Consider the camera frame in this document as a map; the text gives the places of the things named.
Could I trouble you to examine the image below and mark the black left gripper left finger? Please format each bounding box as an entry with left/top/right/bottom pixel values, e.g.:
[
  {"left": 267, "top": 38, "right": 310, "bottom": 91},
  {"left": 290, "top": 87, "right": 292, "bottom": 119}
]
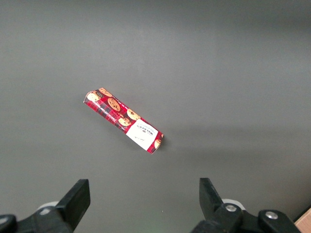
[{"left": 0, "top": 179, "right": 91, "bottom": 233}]

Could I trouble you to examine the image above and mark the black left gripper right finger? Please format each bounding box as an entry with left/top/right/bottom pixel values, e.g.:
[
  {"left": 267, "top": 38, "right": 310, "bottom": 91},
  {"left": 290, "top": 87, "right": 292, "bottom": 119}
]
[{"left": 191, "top": 178, "right": 302, "bottom": 233}]

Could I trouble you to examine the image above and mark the red tartan cookie box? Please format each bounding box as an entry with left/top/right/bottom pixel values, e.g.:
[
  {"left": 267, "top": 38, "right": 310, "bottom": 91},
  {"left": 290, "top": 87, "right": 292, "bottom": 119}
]
[{"left": 83, "top": 87, "right": 165, "bottom": 155}]

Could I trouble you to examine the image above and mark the light oak wooden cabinet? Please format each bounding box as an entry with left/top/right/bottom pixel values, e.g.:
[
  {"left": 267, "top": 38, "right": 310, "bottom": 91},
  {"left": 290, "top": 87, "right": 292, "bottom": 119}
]
[{"left": 293, "top": 210, "right": 311, "bottom": 233}]

